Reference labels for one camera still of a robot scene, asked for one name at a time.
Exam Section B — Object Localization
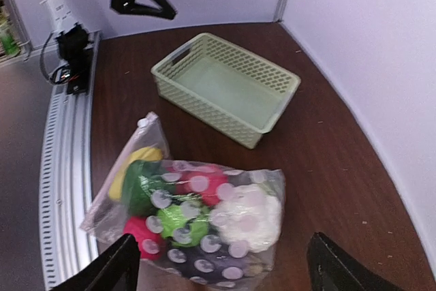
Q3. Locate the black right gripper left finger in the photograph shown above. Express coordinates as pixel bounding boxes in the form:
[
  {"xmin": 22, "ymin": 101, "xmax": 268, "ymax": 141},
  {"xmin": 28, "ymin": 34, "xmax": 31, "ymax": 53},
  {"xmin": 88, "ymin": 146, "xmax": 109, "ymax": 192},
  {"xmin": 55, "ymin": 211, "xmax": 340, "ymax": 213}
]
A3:
[{"xmin": 53, "ymin": 234, "xmax": 140, "ymax": 291}]

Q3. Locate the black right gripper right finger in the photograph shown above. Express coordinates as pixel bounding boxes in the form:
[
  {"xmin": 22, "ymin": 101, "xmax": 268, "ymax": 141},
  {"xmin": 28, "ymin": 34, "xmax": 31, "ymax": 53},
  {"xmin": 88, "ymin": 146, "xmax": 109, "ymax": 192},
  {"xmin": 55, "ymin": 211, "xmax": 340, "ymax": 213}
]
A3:
[{"xmin": 307, "ymin": 232, "xmax": 400, "ymax": 290}]

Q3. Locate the green toy bell pepper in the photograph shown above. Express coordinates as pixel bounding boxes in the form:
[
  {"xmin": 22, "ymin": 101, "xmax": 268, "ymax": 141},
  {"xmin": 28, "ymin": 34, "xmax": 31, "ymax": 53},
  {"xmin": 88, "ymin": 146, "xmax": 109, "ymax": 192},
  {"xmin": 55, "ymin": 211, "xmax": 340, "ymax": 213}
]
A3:
[{"xmin": 121, "ymin": 161, "xmax": 175, "ymax": 217}]

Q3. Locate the purple toy eggplant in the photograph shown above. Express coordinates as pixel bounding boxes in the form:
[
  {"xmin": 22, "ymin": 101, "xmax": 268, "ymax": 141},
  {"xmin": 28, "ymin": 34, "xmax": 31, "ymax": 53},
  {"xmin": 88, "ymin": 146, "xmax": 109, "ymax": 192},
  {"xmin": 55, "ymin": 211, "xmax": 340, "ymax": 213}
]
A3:
[{"xmin": 166, "ymin": 246, "xmax": 266, "ymax": 284}]

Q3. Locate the white toy cauliflower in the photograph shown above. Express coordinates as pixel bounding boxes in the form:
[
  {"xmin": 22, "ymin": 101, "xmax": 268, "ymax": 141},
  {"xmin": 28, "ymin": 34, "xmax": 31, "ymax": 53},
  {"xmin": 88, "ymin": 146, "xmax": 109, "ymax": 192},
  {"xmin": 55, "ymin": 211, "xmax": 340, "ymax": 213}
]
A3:
[{"xmin": 210, "ymin": 184, "xmax": 282, "ymax": 253}]

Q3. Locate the clear zip top bag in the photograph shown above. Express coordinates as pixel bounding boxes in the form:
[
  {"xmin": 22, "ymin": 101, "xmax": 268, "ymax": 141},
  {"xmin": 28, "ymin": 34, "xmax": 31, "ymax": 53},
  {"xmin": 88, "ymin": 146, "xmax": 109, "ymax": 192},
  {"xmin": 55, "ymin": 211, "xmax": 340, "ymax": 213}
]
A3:
[{"xmin": 81, "ymin": 112, "xmax": 285, "ymax": 290}]

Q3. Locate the yellow toy corn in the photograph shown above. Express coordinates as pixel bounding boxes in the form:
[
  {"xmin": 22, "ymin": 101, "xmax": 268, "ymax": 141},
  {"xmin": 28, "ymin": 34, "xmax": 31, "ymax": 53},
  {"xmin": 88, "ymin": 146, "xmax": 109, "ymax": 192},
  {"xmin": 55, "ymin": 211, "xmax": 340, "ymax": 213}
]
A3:
[{"xmin": 108, "ymin": 147, "xmax": 164, "ymax": 202}]

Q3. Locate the red toy strawberry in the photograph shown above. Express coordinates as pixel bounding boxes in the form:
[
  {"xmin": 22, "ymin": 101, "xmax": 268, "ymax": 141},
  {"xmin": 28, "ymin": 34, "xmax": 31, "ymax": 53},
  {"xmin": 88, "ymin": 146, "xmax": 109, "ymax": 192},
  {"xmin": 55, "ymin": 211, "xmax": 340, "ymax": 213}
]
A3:
[{"xmin": 173, "ymin": 164, "xmax": 228, "ymax": 206}]

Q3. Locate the red toy apple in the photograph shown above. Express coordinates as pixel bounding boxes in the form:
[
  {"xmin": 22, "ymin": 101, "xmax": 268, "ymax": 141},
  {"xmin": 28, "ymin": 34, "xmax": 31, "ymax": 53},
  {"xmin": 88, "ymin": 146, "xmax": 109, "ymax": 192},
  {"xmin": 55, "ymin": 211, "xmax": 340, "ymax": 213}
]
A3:
[{"xmin": 123, "ymin": 217, "xmax": 166, "ymax": 260}]

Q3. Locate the green toy cabbage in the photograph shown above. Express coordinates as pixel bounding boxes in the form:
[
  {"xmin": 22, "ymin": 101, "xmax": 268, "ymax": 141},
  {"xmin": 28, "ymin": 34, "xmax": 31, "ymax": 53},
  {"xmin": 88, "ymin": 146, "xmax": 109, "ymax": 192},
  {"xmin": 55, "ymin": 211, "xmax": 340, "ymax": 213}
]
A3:
[{"xmin": 157, "ymin": 202, "xmax": 210, "ymax": 247}]

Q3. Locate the green plastic basket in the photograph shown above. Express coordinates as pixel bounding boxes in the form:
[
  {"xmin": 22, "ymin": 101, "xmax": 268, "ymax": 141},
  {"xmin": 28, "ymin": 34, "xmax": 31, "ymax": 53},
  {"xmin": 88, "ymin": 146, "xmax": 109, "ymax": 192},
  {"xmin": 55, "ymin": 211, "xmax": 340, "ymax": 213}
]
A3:
[{"xmin": 151, "ymin": 33, "xmax": 300, "ymax": 149}]

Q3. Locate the green drink bottle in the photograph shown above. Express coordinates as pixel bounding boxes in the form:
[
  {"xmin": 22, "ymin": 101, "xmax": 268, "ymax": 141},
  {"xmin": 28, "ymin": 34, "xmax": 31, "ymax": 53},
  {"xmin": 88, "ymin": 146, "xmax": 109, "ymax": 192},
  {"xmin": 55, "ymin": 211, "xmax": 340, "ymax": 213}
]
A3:
[{"xmin": 1, "ymin": 20, "xmax": 20, "ymax": 57}]

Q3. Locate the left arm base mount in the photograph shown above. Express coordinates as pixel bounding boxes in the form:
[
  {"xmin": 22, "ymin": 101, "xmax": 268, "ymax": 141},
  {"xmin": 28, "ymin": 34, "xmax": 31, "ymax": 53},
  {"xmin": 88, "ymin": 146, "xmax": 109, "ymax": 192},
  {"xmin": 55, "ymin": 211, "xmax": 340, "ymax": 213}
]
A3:
[{"xmin": 50, "ymin": 23, "xmax": 93, "ymax": 95}]

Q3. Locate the aluminium front frame rail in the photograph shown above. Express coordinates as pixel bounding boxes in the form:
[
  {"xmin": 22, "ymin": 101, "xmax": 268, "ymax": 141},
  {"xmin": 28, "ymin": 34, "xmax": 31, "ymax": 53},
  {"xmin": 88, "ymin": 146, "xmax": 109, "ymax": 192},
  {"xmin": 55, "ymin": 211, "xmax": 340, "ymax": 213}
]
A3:
[{"xmin": 39, "ymin": 31, "xmax": 101, "ymax": 290}]

